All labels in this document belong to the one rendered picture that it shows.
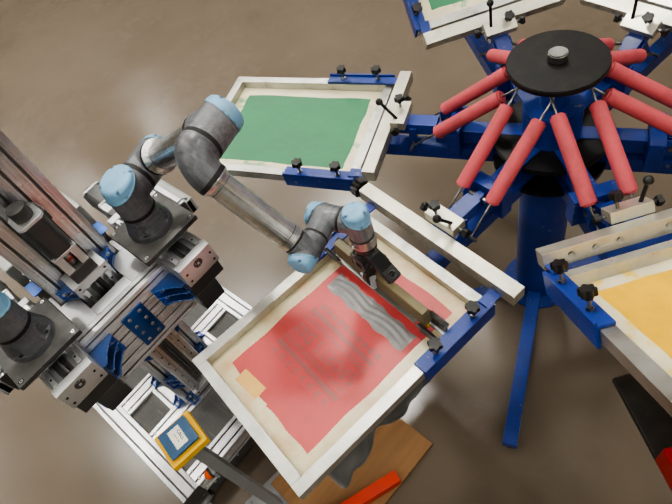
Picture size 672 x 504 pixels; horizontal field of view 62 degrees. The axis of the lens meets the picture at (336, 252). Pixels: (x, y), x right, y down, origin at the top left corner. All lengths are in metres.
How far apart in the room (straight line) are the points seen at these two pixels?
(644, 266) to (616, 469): 1.16
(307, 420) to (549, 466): 1.22
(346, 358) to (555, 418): 1.19
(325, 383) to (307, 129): 1.16
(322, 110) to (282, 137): 0.22
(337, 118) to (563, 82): 0.98
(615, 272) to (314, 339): 0.90
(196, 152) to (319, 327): 0.73
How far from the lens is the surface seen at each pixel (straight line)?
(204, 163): 1.42
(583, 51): 2.01
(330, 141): 2.37
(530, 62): 1.97
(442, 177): 3.41
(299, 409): 1.75
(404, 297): 1.69
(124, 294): 1.96
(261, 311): 1.90
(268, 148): 2.45
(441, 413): 2.67
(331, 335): 1.82
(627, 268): 1.68
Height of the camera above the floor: 2.52
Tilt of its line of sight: 52 degrees down
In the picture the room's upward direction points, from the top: 22 degrees counter-clockwise
